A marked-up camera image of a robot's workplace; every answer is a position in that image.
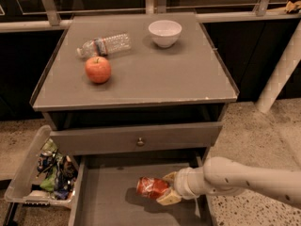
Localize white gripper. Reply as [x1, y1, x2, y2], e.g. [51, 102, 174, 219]
[156, 167, 206, 206]

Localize red coke can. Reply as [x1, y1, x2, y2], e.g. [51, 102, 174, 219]
[136, 177, 169, 200]

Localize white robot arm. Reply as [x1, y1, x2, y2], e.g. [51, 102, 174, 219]
[156, 157, 301, 208]

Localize grey top drawer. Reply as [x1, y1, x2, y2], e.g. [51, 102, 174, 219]
[51, 122, 222, 155]

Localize round metal drawer knob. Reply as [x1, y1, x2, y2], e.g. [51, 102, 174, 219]
[136, 137, 145, 147]

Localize grey open middle drawer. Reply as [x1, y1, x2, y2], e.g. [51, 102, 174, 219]
[68, 150, 214, 226]

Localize grey cabinet with counter top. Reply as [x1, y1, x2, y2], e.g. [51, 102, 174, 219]
[29, 11, 240, 165]

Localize snack packages in bin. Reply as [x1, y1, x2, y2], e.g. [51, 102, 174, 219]
[36, 138, 78, 201]

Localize clear plastic bin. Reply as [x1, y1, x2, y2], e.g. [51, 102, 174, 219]
[5, 125, 75, 208]

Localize red apple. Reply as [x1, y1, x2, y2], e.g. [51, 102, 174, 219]
[85, 56, 111, 84]

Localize white ceramic bowl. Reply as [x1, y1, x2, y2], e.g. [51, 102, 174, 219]
[149, 20, 182, 48]

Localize clear plastic water bottle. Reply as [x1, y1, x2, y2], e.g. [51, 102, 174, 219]
[76, 33, 132, 58]

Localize metal railing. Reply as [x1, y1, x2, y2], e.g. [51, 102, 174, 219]
[0, 0, 301, 33]

